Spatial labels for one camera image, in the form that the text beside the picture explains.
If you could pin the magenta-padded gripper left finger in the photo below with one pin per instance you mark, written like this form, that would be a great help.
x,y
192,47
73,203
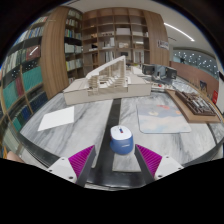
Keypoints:
x,y
63,168

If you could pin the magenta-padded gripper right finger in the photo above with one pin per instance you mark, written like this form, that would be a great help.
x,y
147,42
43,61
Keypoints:
x,y
166,166

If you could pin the blue and white computer mouse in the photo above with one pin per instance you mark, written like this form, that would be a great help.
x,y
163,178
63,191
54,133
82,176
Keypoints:
x,y
121,141

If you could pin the white paper sheet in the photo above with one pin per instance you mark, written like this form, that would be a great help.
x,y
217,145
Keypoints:
x,y
56,118

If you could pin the brown architectural model on board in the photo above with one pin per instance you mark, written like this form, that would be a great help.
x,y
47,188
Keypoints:
x,y
196,106

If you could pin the small model on white base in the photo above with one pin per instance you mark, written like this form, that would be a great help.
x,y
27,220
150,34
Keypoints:
x,y
161,87

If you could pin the white architectural building model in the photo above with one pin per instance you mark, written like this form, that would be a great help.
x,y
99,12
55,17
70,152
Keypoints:
x,y
106,90

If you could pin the grey box architectural model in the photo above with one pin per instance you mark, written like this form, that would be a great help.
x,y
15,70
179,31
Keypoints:
x,y
160,71

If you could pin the bookshelf with colourful books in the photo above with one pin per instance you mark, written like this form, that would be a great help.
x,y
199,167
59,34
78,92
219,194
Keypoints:
x,y
23,80

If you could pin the group of ceiling spotlights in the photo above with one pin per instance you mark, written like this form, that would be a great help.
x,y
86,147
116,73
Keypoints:
x,y
196,60

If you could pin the dark bookshelf unit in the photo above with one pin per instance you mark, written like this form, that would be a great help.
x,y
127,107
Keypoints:
x,y
72,43

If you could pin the long ceiling light strip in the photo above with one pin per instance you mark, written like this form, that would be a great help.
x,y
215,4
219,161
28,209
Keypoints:
x,y
180,31

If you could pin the white wall sign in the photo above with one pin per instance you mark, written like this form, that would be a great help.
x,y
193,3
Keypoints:
x,y
163,45

